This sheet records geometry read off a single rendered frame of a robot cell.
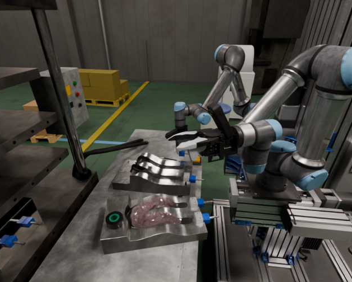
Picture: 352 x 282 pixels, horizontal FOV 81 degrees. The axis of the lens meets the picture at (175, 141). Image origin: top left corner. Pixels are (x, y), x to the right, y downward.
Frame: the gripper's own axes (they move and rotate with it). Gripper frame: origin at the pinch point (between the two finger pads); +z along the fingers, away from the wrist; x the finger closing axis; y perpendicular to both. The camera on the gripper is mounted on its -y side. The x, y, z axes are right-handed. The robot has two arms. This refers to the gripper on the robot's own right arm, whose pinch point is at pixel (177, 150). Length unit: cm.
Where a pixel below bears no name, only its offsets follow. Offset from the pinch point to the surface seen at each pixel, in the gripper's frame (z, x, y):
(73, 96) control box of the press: -38, 5, -74
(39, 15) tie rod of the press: -84, -25, -61
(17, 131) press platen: -34, -49, -72
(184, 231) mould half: 13, -58, 11
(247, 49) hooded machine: -52, 295, 90
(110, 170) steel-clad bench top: 14, -11, -49
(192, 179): 6.3, -24.6, 12.5
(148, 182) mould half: 7.0, -29.3, -14.6
